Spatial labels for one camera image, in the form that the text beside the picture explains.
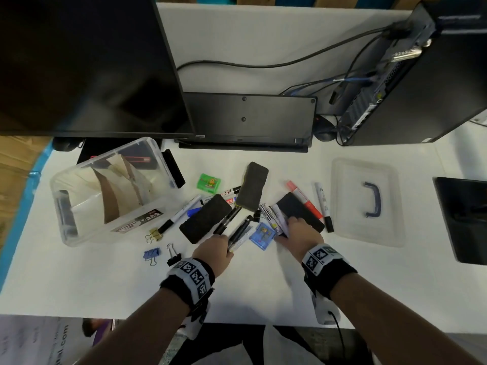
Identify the clear plastic storage box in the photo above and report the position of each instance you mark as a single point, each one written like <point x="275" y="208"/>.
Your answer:
<point x="102" y="193"/>

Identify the black computer monitor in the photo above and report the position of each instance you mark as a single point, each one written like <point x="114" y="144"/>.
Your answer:
<point x="87" y="64"/>

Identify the blue binder clip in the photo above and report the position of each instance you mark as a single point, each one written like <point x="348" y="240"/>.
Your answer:
<point x="152" y="254"/>

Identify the blue small box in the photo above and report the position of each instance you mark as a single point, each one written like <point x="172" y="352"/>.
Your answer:
<point x="262" y="236"/>

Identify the black flat device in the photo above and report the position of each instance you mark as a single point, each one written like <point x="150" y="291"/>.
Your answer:
<point x="466" y="220"/>

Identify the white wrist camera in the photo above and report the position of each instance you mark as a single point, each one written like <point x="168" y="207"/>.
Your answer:
<point x="323" y="309"/>
<point x="196" y="321"/>

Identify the white marker with red label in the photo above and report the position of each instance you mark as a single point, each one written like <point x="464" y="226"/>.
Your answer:
<point x="224" y="194"/>

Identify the black desktop computer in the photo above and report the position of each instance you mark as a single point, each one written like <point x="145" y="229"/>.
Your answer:
<point x="422" y="83"/>

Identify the gold binder clip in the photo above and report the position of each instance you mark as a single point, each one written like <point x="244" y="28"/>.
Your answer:
<point x="154" y="235"/>

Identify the person's right hand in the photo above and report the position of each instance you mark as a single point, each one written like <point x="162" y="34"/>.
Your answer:
<point x="302" y="239"/>

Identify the white printed marker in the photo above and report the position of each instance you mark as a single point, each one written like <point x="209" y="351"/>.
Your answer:
<point x="274" y="220"/>

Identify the person's right fingers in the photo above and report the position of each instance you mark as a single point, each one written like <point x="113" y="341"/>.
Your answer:
<point x="291" y="228"/>

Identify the black binder clip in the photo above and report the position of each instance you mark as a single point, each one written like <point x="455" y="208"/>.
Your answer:
<point x="174" y="258"/>

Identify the blue marker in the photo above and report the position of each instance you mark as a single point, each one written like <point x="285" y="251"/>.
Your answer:
<point x="193" y="212"/>

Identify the black pen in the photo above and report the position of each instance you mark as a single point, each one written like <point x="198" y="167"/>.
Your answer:
<point x="240" y="229"/>
<point x="227" y="221"/>

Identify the person's black and white clothing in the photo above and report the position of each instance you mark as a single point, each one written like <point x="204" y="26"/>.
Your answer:
<point x="258" y="347"/>

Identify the green small eraser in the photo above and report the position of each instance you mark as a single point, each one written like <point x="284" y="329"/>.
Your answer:
<point x="208" y="183"/>

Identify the person's right forearm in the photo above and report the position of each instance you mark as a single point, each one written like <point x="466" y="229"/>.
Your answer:
<point x="392" y="323"/>

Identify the black monitor stand base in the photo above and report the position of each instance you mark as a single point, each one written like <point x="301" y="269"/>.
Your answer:
<point x="247" y="117"/>

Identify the black whiteboard eraser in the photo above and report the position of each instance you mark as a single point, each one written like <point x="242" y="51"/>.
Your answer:
<point x="298" y="209"/>
<point x="252" y="186"/>
<point x="205" y="219"/>

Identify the brown cardboard divider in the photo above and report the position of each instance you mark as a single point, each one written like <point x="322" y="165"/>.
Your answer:
<point x="118" y="186"/>

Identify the black wristband with tag markers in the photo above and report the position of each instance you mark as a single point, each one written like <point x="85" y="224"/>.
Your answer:
<point x="188" y="279"/>
<point x="327" y="267"/>

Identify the white marker with black cap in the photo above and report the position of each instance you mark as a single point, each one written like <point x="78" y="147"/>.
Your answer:
<point x="323" y="205"/>
<point x="178" y="214"/>

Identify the white printed paper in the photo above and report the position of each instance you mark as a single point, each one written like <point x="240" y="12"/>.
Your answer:
<point x="34" y="340"/>

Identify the black computer mouse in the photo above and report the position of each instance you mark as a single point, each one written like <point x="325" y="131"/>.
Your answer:
<point x="324" y="134"/>

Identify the person's left hand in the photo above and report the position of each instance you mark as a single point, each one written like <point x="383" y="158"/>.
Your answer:
<point x="211" y="252"/>

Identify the person's left forearm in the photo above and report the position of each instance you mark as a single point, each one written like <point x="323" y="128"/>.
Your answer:
<point x="140" y="330"/>

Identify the person's left fingers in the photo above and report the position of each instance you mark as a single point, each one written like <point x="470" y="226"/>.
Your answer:
<point x="229" y="250"/>

